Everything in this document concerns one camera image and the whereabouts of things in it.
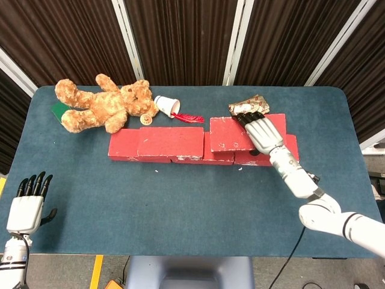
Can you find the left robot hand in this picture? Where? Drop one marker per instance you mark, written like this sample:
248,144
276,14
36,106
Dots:
25,213

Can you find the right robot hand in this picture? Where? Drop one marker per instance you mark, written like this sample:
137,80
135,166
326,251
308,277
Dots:
264,132

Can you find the red brick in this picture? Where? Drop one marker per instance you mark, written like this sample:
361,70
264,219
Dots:
207,155
228,132
123,144
171,141
291,147

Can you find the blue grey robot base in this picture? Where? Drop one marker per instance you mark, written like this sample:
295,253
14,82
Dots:
189,272

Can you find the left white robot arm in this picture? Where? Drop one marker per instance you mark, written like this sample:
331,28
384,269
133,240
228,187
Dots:
12,259

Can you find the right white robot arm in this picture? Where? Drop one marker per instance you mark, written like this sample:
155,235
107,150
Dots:
319,216

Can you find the gold snack packet red print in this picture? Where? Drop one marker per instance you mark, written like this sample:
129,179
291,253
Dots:
249,103

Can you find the red feather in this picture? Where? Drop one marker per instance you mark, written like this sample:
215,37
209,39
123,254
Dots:
189,118

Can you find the white paper cup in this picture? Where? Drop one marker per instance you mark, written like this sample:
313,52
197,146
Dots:
165,103

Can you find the green yellow sponge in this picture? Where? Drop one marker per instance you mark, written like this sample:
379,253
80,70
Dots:
58,111

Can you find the orange floor object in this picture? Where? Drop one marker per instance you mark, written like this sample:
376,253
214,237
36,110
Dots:
114,284

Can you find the small round cream token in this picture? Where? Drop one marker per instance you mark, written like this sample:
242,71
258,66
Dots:
146,119

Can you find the black equipment beside table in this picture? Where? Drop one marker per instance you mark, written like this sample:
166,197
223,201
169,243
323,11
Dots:
379,177

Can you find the brown plush teddy bear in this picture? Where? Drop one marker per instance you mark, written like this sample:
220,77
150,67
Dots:
105,105

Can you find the white partition post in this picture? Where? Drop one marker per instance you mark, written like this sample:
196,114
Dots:
373,140
127,42
337,42
16,70
239,42

